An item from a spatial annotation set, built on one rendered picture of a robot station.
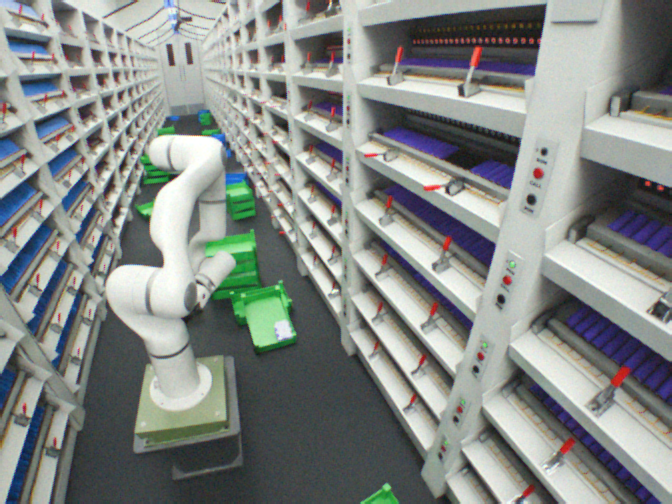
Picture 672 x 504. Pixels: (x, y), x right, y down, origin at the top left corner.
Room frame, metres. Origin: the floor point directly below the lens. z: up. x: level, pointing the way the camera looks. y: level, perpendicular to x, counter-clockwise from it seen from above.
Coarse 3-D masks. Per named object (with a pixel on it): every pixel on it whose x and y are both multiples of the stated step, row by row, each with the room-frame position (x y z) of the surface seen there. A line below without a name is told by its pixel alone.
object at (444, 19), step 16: (432, 16) 1.08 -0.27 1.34; (448, 16) 1.01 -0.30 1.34; (464, 16) 0.95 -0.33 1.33; (480, 16) 0.90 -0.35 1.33; (496, 16) 0.85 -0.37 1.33; (512, 16) 0.81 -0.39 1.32; (528, 16) 0.77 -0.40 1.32; (544, 16) 0.73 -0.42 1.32; (336, 32) 1.73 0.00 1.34; (624, 192) 0.50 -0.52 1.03
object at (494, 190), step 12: (372, 144) 1.03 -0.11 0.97; (384, 144) 1.00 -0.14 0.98; (396, 144) 0.94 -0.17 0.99; (408, 156) 0.88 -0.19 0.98; (420, 156) 0.83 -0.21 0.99; (432, 156) 0.81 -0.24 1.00; (444, 168) 0.74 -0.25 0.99; (456, 168) 0.72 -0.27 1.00; (468, 180) 0.67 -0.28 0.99; (480, 180) 0.64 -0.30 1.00; (492, 192) 0.60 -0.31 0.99; (504, 192) 0.58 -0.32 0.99
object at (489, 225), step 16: (400, 112) 1.13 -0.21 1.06; (368, 128) 1.09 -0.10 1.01; (384, 128) 1.11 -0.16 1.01; (448, 128) 0.92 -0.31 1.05; (368, 144) 1.06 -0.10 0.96; (496, 144) 0.76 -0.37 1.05; (512, 144) 0.72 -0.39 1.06; (368, 160) 1.00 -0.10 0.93; (400, 160) 0.89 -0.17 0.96; (400, 176) 0.83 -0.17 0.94; (416, 176) 0.78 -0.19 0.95; (432, 176) 0.76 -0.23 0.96; (416, 192) 0.78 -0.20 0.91; (432, 192) 0.70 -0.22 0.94; (464, 192) 0.65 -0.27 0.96; (448, 208) 0.66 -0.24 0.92; (464, 208) 0.60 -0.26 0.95; (480, 208) 0.59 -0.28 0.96; (496, 208) 0.57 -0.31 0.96; (480, 224) 0.57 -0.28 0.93; (496, 224) 0.53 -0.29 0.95; (496, 240) 0.53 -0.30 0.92
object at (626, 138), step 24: (624, 72) 0.45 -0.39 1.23; (648, 72) 0.48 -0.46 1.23; (600, 96) 0.43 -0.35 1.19; (624, 96) 0.43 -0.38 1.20; (648, 96) 0.41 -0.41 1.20; (600, 120) 0.43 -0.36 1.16; (624, 120) 0.41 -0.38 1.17; (648, 120) 0.39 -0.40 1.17; (600, 144) 0.40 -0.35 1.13; (624, 144) 0.37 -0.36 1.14; (648, 144) 0.35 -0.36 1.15; (624, 168) 0.37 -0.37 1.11; (648, 168) 0.34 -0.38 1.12
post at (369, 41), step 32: (352, 0) 1.10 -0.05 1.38; (384, 32) 1.11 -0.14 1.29; (352, 64) 1.10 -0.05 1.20; (352, 96) 1.09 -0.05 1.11; (352, 128) 1.09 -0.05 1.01; (352, 160) 1.09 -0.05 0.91; (352, 224) 1.07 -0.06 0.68; (352, 256) 1.07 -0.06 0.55; (352, 320) 1.08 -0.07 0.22; (352, 352) 1.08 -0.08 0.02
